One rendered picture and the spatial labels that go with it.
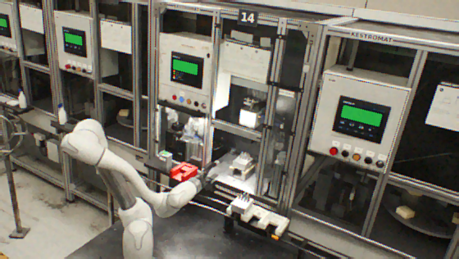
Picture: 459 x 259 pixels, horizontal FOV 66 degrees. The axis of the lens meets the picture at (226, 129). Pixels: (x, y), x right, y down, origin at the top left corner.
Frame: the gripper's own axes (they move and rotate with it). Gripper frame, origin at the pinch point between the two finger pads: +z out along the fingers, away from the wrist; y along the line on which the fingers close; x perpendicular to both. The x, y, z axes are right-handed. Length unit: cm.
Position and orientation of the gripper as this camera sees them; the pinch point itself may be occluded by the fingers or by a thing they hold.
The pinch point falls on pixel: (215, 170)
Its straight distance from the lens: 217.5
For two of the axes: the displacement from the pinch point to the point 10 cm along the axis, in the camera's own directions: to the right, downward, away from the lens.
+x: -8.6, -2.8, 4.3
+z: 5.0, -3.0, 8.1
